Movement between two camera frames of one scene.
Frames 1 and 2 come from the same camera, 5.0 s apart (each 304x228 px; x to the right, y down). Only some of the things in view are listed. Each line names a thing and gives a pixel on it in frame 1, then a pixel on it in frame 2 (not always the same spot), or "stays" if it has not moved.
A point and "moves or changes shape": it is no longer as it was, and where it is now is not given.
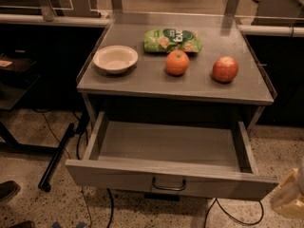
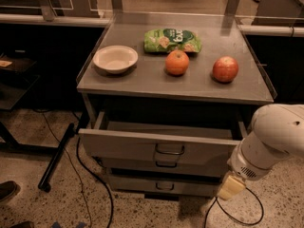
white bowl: x=115 y=59 stays
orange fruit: x=177 y=62 stays
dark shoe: x=9 y=189 stays
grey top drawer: x=192 y=159 moves or changes shape
